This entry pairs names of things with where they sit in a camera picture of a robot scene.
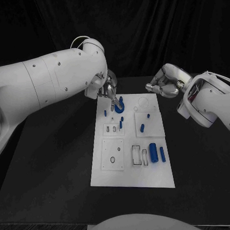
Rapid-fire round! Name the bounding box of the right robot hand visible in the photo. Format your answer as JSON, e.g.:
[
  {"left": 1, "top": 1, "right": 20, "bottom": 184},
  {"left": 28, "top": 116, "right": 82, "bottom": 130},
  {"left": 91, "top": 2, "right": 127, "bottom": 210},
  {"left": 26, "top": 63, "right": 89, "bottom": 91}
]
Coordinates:
[{"left": 144, "top": 62, "right": 194, "bottom": 100}]

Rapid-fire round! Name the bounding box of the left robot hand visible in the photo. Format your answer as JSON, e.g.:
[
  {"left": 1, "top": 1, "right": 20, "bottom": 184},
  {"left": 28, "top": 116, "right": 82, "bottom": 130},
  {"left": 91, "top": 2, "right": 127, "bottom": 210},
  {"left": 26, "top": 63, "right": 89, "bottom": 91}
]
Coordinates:
[{"left": 96, "top": 68, "right": 125, "bottom": 113}]

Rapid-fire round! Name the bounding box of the blue gear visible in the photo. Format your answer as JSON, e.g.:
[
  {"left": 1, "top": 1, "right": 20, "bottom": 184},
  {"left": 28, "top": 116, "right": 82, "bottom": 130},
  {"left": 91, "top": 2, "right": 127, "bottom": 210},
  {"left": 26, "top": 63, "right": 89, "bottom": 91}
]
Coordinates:
[{"left": 114, "top": 99, "right": 125, "bottom": 114}]

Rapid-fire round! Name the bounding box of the white task board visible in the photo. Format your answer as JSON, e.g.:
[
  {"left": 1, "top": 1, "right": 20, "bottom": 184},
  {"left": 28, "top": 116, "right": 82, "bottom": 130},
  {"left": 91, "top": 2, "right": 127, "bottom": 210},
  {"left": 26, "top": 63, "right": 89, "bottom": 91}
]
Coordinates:
[{"left": 88, "top": 92, "right": 176, "bottom": 192}]

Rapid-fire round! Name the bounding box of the large blue cylinder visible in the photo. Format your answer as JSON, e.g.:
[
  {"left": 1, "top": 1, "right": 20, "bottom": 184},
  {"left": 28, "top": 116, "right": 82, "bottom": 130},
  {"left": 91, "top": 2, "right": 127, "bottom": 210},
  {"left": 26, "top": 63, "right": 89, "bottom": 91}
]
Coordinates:
[{"left": 149, "top": 142, "right": 159, "bottom": 164}]

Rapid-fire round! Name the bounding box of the long thin blue cylinder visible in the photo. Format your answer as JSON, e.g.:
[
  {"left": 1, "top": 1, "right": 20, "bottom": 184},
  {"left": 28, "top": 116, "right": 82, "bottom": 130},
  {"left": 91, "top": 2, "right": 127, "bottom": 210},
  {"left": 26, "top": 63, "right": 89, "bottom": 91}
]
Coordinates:
[{"left": 159, "top": 146, "right": 166, "bottom": 163}]

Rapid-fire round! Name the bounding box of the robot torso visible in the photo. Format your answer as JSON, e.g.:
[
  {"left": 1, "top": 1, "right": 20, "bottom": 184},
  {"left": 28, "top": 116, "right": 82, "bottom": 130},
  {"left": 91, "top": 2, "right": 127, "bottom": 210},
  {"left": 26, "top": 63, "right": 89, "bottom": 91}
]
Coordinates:
[{"left": 86, "top": 211, "right": 205, "bottom": 230}]

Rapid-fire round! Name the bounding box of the white cable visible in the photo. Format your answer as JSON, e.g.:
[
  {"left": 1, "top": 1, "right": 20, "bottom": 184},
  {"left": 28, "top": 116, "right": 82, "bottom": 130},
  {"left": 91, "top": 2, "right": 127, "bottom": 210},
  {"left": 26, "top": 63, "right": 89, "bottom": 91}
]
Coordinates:
[
  {"left": 69, "top": 35, "right": 91, "bottom": 50},
  {"left": 203, "top": 70, "right": 230, "bottom": 87}
]

